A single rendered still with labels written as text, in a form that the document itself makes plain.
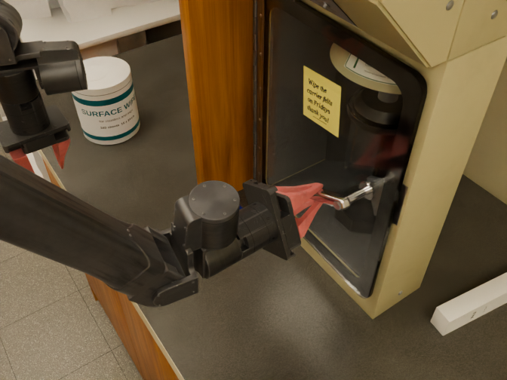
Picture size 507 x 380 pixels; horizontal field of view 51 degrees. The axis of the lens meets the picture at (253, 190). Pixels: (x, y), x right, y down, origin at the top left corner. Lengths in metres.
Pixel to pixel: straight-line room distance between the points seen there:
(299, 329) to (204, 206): 0.36
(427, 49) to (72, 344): 1.72
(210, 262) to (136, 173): 0.53
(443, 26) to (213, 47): 0.41
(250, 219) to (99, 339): 1.42
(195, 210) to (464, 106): 0.33
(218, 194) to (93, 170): 0.60
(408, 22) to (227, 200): 0.26
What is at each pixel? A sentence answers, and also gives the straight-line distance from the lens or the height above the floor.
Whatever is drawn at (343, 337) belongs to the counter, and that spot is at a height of 0.94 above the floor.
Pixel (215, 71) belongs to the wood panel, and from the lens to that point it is 0.87.
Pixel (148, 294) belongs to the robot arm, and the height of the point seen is 1.19.
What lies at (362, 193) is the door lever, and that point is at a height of 1.20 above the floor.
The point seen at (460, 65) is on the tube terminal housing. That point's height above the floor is 1.40.
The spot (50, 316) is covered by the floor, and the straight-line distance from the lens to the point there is 2.12.
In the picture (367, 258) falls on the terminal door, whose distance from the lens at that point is 0.78.
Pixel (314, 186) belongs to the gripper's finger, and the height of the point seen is 1.19.
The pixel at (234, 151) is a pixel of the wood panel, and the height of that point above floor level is 1.05.
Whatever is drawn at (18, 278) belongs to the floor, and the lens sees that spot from 2.28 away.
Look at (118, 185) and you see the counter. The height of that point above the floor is 0.94.
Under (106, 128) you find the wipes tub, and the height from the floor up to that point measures 0.99.
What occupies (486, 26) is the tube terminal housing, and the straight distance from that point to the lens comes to 0.59.
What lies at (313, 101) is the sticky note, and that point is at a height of 1.27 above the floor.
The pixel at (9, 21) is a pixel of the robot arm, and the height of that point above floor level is 1.36.
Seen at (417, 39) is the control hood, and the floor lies 1.45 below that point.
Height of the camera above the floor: 1.68
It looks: 44 degrees down
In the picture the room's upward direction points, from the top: straight up
